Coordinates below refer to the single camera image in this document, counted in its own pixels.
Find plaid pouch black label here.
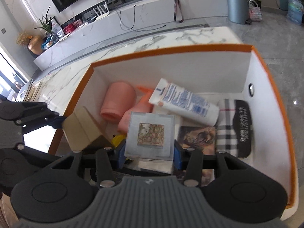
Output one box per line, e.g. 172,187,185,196
215,98,253,158

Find brown cardboard box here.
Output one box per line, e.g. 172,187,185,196
62,106,113,154

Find yellow tape measure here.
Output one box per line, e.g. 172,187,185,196
112,134,126,148

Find grey-blue trash can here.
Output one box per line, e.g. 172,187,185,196
224,0,250,25

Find black cable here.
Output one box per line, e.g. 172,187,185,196
119,5,167,30

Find marble television console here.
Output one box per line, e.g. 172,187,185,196
33,0,228,72

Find black picture frame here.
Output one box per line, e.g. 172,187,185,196
51,17,65,36

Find pink woven basket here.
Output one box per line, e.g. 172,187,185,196
248,0,264,22

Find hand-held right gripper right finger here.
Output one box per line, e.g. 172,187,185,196
175,140,249,187

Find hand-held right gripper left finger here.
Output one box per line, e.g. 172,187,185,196
51,141,127,188

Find aloe plant glass vase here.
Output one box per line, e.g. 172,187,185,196
34,6,59,38

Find blue water jug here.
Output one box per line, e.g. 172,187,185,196
286,0,304,25

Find dark red printed carton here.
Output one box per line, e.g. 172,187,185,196
177,125,217,188

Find gold vase dried flowers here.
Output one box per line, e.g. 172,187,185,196
16,33,44,55

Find white router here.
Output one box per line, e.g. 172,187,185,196
93,2,111,21

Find clear acrylic picture box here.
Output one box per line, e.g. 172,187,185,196
124,111,177,174

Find white tube bottle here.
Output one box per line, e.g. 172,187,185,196
148,78,220,126

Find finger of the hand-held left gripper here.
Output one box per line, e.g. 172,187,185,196
13,102,64,135
15,142,72,162

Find blue snack packets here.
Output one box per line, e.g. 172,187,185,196
41,37,56,49

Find orange cardboard box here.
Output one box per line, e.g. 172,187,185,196
49,44,298,215

